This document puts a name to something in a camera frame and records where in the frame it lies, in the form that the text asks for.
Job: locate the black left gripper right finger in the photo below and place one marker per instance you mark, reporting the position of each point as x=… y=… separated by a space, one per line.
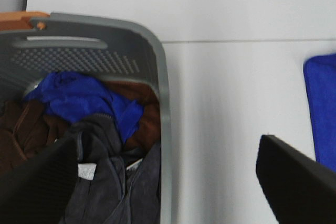
x=298 y=189

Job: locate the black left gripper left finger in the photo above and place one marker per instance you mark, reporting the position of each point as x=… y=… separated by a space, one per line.
x=38 y=191

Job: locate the blue microfibre towel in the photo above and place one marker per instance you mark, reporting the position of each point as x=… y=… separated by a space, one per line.
x=319 y=75

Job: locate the brown towel in basket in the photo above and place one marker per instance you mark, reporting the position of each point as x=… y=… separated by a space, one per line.
x=26 y=130

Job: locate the dark grey towel in basket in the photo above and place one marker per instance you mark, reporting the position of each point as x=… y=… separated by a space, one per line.
x=113 y=185

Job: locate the crumpled blue cloth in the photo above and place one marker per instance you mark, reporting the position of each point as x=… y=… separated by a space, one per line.
x=73 y=96

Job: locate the grey perforated plastic basket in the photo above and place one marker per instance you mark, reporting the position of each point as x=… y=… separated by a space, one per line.
x=108 y=49

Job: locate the orange object behind basket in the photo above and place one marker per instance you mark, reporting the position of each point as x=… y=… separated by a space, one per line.
x=19 y=20

